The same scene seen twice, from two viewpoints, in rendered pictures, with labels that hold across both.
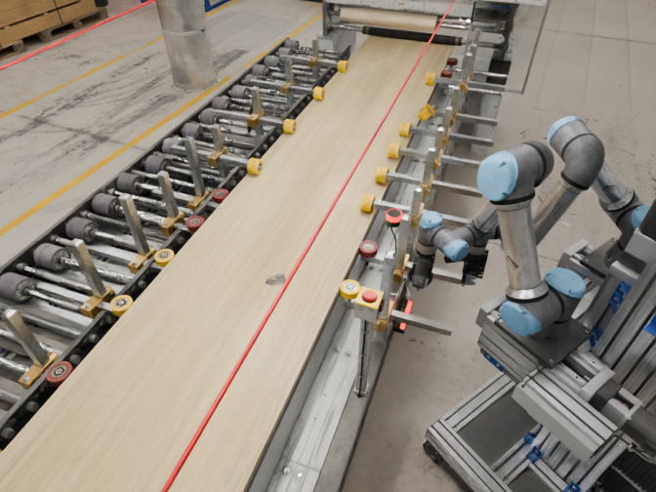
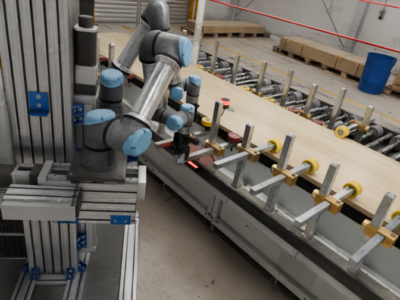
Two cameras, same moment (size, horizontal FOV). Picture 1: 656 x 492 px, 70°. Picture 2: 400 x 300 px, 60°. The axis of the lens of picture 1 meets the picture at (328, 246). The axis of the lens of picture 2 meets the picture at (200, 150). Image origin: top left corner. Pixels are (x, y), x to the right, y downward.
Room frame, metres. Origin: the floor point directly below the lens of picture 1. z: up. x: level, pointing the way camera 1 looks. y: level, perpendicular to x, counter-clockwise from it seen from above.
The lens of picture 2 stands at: (2.12, -2.05, 1.84)
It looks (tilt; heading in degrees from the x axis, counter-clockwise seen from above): 29 degrees down; 114
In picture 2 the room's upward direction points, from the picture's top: 9 degrees clockwise
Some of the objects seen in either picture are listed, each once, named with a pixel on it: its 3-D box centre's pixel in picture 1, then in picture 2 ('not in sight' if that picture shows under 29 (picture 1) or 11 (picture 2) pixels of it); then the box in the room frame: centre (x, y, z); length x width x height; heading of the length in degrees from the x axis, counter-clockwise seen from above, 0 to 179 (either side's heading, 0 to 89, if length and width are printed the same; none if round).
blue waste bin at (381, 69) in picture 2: not in sight; (376, 73); (2.18, 5.59, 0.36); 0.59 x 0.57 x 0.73; 66
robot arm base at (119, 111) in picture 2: (548, 316); (111, 105); (0.97, -0.71, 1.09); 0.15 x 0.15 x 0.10
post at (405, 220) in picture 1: (399, 260); (213, 137); (1.41, -0.30, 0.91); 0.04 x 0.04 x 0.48; 70
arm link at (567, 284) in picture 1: (558, 293); (111, 84); (0.96, -0.70, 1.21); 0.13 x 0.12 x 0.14; 123
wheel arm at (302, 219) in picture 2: (439, 157); (327, 203); (2.15, -0.59, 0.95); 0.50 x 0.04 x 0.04; 70
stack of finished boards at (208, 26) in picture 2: not in sight; (227, 26); (-1.97, 7.61, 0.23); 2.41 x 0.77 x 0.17; 68
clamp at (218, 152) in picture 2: (398, 266); (214, 147); (1.43, -0.30, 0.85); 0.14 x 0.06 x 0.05; 160
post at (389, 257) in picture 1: (384, 299); not in sight; (1.18, -0.21, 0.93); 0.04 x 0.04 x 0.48; 70
